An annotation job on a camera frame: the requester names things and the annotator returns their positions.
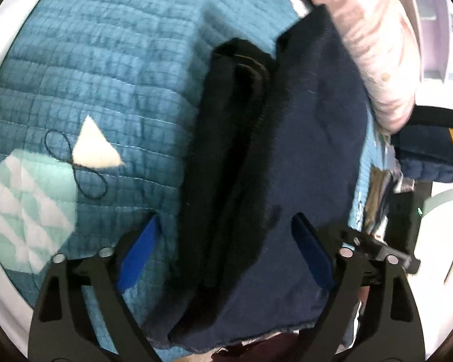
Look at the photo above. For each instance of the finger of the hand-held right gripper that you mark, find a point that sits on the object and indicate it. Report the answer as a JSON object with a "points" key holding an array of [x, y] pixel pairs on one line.
{"points": [[377, 249]]}

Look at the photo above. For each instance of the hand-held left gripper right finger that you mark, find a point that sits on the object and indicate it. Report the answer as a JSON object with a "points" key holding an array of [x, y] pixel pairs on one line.
{"points": [[313, 254]]}

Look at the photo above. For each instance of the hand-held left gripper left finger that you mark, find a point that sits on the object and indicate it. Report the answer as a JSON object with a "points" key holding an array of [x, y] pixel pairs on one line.
{"points": [[139, 256]]}

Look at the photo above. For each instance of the dark denim jacket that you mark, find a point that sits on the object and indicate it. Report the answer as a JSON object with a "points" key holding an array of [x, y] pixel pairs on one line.
{"points": [[230, 196]]}

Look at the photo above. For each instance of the navy blue garment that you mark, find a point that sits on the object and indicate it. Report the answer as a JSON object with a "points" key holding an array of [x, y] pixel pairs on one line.
{"points": [[313, 139]]}

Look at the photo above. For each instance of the blue striped pillow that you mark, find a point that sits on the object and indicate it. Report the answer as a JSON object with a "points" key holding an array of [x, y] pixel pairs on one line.
{"points": [[373, 151]]}

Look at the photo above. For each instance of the navy and yellow puffer jacket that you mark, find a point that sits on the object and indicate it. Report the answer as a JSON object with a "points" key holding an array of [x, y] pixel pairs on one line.
{"points": [[426, 158]]}

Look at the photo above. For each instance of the teal quilted bed cover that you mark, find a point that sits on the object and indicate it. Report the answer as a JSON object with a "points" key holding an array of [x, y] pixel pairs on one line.
{"points": [[117, 64]]}

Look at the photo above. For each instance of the lilac wall shelf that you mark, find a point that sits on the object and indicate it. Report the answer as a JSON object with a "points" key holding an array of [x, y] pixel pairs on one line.
{"points": [[438, 26]]}

